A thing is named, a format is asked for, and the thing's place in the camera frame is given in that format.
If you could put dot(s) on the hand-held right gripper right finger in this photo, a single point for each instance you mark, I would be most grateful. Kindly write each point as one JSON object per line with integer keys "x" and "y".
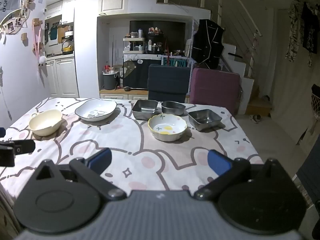
{"x": 218, "y": 163}

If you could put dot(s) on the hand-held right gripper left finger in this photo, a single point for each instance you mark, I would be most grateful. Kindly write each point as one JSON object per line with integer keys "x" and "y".
{"x": 100, "y": 160}

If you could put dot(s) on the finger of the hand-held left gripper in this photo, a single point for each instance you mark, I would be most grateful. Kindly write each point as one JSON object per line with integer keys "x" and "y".
{"x": 22, "y": 147}
{"x": 2, "y": 132}

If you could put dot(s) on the white plate with dark rim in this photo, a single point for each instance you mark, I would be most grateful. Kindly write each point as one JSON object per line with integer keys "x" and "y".
{"x": 96, "y": 110}

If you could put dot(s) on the floral bowl with yellow rim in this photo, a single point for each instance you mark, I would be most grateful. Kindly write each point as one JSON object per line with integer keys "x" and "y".
{"x": 167, "y": 127}

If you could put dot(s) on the square steel bowl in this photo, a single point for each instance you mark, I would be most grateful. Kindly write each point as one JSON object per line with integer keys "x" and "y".
{"x": 205, "y": 120}
{"x": 145, "y": 108}

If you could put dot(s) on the bear printed tablecloth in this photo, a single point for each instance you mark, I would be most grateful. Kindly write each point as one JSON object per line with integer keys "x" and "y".
{"x": 150, "y": 157}

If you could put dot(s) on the pair of slippers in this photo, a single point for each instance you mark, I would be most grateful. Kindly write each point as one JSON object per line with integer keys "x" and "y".
{"x": 255, "y": 118}

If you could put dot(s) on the wooden bench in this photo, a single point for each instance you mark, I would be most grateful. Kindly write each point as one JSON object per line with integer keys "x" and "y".
{"x": 117, "y": 92}

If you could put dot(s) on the round steel bowl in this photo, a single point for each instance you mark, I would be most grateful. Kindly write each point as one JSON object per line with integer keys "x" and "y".
{"x": 173, "y": 108}

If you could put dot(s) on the small black object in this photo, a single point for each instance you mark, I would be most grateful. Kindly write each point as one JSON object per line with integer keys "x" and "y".
{"x": 127, "y": 89}

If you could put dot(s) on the maroon chair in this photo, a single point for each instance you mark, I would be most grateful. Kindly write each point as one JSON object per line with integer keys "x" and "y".
{"x": 215, "y": 87}

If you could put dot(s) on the grey bucket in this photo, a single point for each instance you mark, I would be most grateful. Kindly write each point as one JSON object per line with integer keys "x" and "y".
{"x": 110, "y": 81}

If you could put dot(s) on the white kitchen cabinet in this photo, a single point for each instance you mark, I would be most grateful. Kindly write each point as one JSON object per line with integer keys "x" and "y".
{"x": 63, "y": 77}

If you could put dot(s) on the dark blue chair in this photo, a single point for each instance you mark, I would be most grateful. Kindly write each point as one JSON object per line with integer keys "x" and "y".
{"x": 311, "y": 170}
{"x": 168, "y": 82}

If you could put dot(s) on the black printed curtain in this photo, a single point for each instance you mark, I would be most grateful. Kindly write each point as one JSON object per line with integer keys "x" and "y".
{"x": 140, "y": 76}

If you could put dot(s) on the pink ribbon toy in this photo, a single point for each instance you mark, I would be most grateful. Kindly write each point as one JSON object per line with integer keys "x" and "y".
{"x": 37, "y": 45}

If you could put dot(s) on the teal sign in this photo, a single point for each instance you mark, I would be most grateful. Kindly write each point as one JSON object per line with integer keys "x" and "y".
{"x": 175, "y": 62}

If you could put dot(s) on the staircase with railing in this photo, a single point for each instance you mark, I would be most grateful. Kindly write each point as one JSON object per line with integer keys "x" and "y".
{"x": 240, "y": 55}

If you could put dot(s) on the white net basket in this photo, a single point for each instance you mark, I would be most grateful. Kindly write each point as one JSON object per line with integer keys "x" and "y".
{"x": 315, "y": 105}

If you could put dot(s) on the white storage rack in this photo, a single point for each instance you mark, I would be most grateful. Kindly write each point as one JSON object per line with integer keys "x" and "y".
{"x": 134, "y": 45}

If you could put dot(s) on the black vest with white trim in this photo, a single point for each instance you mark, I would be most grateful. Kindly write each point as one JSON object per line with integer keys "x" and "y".
{"x": 207, "y": 42}

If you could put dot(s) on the white floral hanging cloth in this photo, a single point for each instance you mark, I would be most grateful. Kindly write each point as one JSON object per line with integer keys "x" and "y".
{"x": 295, "y": 37}

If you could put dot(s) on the black hanging garment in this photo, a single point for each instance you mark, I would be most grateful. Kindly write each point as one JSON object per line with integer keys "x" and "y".
{"x": 311, "y": 27}

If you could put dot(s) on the wall photo decoration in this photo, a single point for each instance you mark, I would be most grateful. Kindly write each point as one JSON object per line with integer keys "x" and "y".
{"x": 15, "y": 17}

